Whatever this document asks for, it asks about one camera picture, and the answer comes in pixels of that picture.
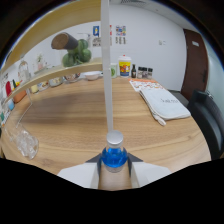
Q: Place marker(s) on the brown door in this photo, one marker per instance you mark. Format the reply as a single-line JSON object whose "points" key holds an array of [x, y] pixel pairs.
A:
{"points": [[196, 63]]}

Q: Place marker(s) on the two-tier wooden shelf rack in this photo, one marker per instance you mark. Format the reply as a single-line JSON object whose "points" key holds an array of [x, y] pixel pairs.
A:
{"points": [[66, 71]]}

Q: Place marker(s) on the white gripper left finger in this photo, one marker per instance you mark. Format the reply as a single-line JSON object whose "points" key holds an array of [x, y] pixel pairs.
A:
{"points": [[81, 175]]}

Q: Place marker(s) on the orange printed leaflet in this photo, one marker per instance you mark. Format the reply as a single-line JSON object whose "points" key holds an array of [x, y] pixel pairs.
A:
{"points": [[145, 85]]}

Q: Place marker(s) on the clear glass cup with ice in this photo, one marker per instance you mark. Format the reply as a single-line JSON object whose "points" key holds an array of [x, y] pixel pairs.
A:
{"points": [[25, 143]]}

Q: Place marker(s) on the patterned bowl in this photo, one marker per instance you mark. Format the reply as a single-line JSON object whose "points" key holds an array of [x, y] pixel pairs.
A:
{"points": [[72, 78]]}

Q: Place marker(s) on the dark small bottle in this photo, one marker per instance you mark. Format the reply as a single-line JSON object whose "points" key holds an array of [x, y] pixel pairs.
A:
{"points": [[133, 72]]}

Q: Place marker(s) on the red wall poster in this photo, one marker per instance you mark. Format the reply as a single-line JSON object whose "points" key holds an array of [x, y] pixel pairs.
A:
{"points": [[110, 33]]}

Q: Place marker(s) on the blue wall poster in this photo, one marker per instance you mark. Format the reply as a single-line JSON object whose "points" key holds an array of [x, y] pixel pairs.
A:
{"points": [[96, 31]]}

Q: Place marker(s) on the multicolour wall poster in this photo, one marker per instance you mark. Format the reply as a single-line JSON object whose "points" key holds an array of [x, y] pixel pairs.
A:
{"points": [[121, 33]]}

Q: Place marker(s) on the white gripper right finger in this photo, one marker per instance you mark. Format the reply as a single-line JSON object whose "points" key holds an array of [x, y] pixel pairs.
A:
{"points": [[148, 173]]}

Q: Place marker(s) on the green mug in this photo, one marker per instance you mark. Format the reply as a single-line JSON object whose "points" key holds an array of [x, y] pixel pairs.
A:
{"points": [[114, 71]]}

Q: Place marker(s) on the yellow cup noodle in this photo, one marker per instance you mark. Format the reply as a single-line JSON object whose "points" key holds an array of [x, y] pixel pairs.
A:
{"points": [[125, 68]]}

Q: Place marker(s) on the blue liquid bottle silver cap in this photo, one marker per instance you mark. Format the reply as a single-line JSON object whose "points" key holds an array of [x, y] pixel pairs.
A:
{"points": [[114, 156]]}

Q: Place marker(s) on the black chair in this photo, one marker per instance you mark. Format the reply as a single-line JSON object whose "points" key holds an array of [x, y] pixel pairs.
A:
{"points": [[208, 123]]}

